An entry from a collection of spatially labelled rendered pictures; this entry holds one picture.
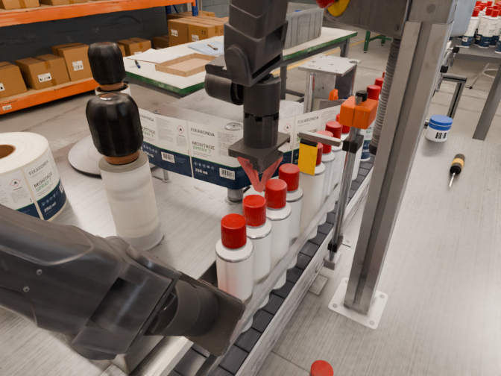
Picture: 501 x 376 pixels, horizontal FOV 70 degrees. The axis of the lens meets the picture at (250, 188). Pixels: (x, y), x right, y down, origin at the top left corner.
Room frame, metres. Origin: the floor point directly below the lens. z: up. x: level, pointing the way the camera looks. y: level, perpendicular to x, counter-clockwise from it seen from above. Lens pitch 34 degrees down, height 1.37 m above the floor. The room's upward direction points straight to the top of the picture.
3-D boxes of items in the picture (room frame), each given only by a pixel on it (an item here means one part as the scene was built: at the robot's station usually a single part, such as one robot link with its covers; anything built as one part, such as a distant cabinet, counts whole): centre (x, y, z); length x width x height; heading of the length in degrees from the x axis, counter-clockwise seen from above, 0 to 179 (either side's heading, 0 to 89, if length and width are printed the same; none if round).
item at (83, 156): (0.94, 0.37, 0.89); 0.31 x 0.31 x 0.01
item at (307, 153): (0.51, -0.09, 1.09); 0.03 x 0.01 x 0.06; 58
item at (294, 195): (0.49, -0.06, 0.98); 0.05 x 0.05 x 0.20
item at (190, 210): (0.81, 0.26, 0.86); 0.80 x 0.67 x 0.05; 148
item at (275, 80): (0.54, -0.01, 1.19); 0.07 x 0.06 x 0.07; 50
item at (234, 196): (0.69, 0.04, 0.97); 0.05 x 0.05 x 0.19
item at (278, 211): (0.44, -0.04, 0.98); 0.05 x 0.05 x 0.20
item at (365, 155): (0.89, -0.31, 0.98); 0.05 x 0.05 x 0.20
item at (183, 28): (4.99, 0.62, 0.32); 1.20 x 0.83 x 0.64; 49
